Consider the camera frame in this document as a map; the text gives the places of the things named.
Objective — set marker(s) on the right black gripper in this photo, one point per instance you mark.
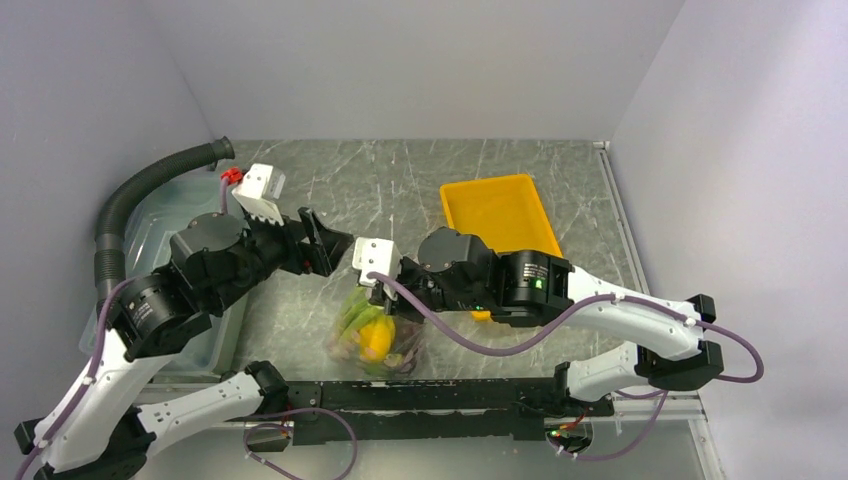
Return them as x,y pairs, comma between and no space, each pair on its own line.
399,306

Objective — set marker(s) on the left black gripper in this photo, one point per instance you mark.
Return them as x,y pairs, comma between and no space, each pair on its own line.
327,244

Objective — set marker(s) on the celery stalk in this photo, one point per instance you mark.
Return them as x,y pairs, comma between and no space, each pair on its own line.
355,313

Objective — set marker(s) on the clear zip top bag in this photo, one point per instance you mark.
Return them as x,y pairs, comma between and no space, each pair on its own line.
401,361

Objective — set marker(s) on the yellow banana bunch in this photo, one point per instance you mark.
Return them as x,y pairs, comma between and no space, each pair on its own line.
376,339

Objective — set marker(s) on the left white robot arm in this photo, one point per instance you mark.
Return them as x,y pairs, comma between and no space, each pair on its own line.
97,431

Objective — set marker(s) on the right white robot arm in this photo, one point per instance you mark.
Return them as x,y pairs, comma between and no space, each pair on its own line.
663,343

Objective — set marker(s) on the yellow plastic tray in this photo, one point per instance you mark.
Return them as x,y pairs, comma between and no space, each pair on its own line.
506,212

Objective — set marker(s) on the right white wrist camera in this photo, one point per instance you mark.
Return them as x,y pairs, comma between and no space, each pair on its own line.
375,255

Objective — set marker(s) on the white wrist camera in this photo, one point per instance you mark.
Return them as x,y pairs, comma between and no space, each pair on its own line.
375,255
257,190

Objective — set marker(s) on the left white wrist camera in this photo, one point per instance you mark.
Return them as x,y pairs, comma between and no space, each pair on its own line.
257,190

